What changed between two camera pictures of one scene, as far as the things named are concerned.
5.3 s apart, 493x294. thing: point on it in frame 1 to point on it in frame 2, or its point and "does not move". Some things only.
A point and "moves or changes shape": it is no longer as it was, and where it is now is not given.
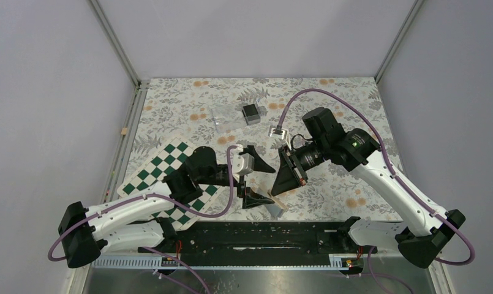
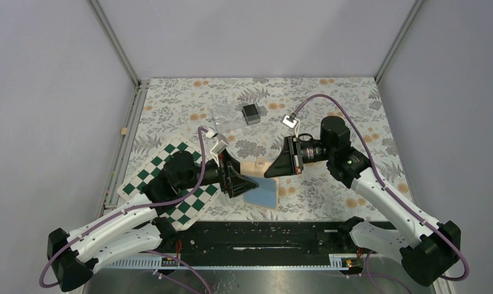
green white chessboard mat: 169,161 does not move
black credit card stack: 251,114 does not move
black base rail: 231,244 does not move
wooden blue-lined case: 276,207 moves or changes shape
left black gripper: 250,198 to 238,183
